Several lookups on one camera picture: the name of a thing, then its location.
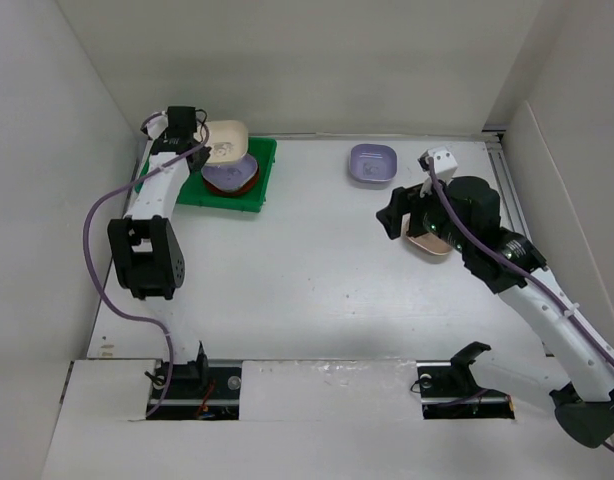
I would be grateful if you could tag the cream square bowl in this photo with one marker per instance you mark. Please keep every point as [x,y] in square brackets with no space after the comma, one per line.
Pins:
[227,140]

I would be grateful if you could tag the purple square bowl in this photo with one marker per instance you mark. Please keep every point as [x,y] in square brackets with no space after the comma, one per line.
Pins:
[245,162]
[373,163]

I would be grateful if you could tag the wrist white camera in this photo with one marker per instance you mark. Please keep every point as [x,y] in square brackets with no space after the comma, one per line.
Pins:
[441,160]
[154,126]

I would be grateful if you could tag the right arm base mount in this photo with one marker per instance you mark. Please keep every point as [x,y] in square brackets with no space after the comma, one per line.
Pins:
[442,397]

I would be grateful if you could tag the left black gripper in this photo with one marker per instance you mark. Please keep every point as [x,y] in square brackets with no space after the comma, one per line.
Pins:
[204,153]

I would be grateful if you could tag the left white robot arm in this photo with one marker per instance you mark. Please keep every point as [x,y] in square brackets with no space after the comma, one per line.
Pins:
[146,254]

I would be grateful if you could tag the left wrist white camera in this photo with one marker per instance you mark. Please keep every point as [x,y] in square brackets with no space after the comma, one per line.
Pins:
[154,126]

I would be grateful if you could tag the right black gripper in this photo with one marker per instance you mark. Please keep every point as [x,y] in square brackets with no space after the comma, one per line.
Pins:
[404,200]

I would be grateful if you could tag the red round plate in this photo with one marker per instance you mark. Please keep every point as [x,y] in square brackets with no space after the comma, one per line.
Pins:
[237,192]

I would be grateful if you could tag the pink square bowl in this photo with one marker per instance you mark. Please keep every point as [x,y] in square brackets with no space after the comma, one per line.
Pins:
[427,242]

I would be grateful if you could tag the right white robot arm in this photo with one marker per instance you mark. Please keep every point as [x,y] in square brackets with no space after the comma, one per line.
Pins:
[579,391]

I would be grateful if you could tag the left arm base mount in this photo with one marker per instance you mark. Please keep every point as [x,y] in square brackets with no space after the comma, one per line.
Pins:
[213,395]

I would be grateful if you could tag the green plastic bin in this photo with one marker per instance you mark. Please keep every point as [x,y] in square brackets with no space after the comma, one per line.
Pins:
[227,200]

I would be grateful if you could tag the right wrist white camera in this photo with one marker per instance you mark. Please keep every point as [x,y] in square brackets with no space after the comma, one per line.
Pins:
[441,160]

